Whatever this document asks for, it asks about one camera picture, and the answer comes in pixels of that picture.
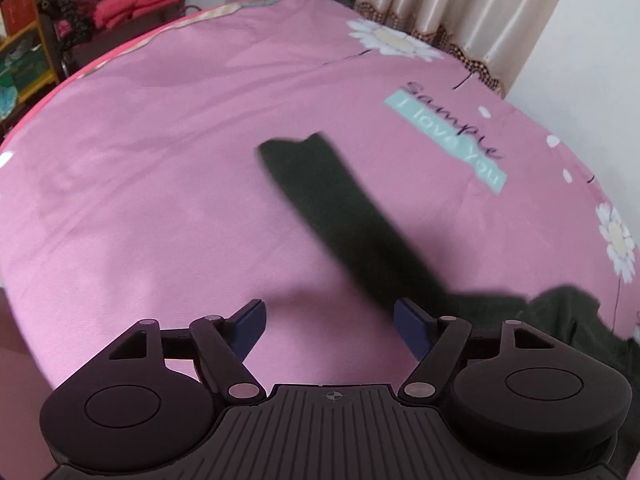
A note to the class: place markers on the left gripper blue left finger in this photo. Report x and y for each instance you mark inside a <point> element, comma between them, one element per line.
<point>246,327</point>

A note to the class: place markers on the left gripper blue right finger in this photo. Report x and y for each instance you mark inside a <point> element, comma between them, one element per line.
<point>415,327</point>

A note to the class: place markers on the dark green knit garment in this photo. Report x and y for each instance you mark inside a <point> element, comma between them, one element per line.
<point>324,193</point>

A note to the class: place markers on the pink floral bed sheet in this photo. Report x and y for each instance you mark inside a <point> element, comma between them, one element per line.
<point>136,190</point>

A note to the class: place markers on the beige satin curtain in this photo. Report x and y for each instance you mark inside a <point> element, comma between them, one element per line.
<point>492,38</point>

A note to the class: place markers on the yellow storage shelf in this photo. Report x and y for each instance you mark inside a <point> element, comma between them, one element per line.
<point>27,66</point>

